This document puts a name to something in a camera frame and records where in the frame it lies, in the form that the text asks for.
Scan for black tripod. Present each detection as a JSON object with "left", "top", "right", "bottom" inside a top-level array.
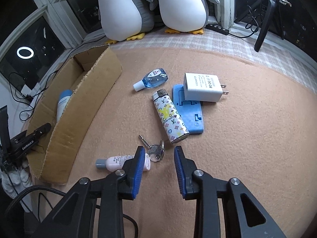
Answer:
[{"left": 254, "top": 0, "right": 285, "bottom": 52}]

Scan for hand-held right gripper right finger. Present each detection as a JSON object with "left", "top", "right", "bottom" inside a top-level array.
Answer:
[{"left": 173, "top": 146, "right": 288, "bottom": 238}]

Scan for cardboard box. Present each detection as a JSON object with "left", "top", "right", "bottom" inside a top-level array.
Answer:
[{"left": 26, "top": 45, "right": 123, "bottom": 185}]

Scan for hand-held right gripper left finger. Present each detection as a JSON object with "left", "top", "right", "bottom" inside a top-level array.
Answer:
[{"left": 30, "top": 146, "right": 151, "bottom": 238}]

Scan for long black charging cable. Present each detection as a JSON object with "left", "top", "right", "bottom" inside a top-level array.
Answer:
[{"left": 9, "top": 33, "right": 107, "bottom": 123}]

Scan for patterned white lighter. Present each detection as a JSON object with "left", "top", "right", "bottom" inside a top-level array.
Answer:
[{"left": 152, "top": 89, "right": 190, "bottom": 145}]

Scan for person's left hand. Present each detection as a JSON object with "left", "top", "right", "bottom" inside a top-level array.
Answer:
[{"left": 0, "top": 162, "right": 34, "bottom": 200}]

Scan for black ring light cable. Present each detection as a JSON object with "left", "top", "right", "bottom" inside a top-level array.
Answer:
[{"left": 228, "top": 0, "right": 266, "bottom": 39}]

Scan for silver keys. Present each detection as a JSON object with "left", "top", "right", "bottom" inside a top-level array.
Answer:
[{"left": 139, "top": 134, "right": 165, "bottom": 162}]

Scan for white blue-capped sunscreen bottle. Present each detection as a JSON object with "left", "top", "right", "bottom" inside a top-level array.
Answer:
[{"left": 56, "top": 89, "right": 73, "bottom": 123}]

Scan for white window frame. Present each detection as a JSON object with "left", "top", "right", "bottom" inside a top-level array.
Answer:
[{"left": 0, "top": 0, "right": 317, "bottom": 62}]

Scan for blue hand sanitizer bottle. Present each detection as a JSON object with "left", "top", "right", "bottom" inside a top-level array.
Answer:
[{"left": 133, "top": 69, "right": 169, "bottom": 91}]

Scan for white power adapter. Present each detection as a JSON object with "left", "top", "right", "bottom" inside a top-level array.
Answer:
[{"left": 183, "top": 72, "right": 229, "bottom": 103}]

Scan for small pink lotion bottle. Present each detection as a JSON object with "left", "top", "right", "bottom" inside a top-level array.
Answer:
[{"left": 96, "top": 154, "right": 151, "bottom": 172}]

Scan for black braided cable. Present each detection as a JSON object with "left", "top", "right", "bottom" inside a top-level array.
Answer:
[
  {"left": 122, "top": 213, "right": 139, "bottom": 238},
  {"left": 4, "top": 184, "right": 66, "bottom": 219}
]

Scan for black power strip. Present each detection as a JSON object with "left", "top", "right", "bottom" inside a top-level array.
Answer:
[{"left": 205, "top": 23, "right": 231, "bottom": 36}]

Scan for tan felt mat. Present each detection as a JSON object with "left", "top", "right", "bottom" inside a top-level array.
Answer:
[{"left": 25, "top": 45, "right": 317, "bottom": 238}]

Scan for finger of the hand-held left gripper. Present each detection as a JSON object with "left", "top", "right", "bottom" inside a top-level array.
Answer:
[
  {"left": 14, "top": 123, "right": 52, "bottom": 142},
  {"left": 0, "top": 105, "right": 12, "bottom": 152}
]

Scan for large penguin plush toy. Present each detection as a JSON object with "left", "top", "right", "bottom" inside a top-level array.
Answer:
[{"left": 94, "top": 0, "right": 156, "bottom": 44}]

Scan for checked grey cloth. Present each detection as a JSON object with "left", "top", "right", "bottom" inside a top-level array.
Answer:
[{"left": 82, "top": 27, "right": 317, "bottom": 85}]

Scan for small penguin plush toy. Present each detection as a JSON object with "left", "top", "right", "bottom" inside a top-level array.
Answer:
[{"left": 150, "top": 0, "right": 220, "bottom": 35}]

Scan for blue folding phone stand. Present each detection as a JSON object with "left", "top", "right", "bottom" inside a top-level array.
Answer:
[{"left": 173, "top": 84, "right": 206, "bottom": 134}]

